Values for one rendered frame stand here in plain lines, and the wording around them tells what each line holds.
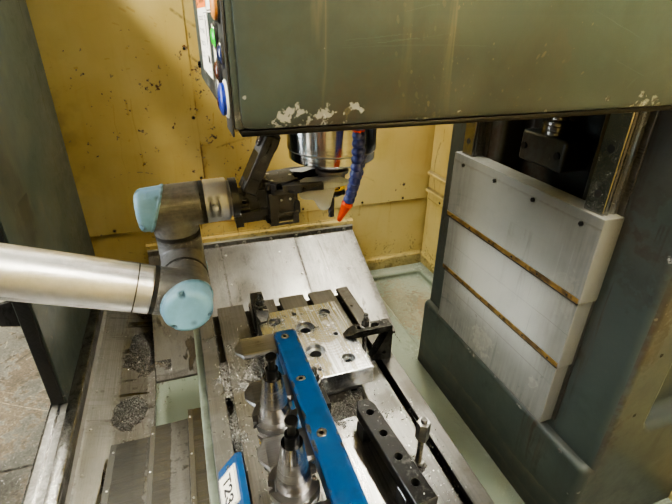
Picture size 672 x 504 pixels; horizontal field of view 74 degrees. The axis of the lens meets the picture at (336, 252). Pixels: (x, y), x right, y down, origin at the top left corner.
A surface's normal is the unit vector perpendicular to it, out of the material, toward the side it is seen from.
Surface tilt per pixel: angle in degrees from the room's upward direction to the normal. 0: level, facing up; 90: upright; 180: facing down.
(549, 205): 92
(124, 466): 8
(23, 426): 0
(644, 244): 90
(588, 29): 90
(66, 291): 85
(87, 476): 17
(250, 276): 24
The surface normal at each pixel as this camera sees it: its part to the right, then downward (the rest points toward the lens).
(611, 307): -0.95, 0.14
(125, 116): 0.33, 0.44
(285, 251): 0.14, -0.63
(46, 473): 0.01, -0.88
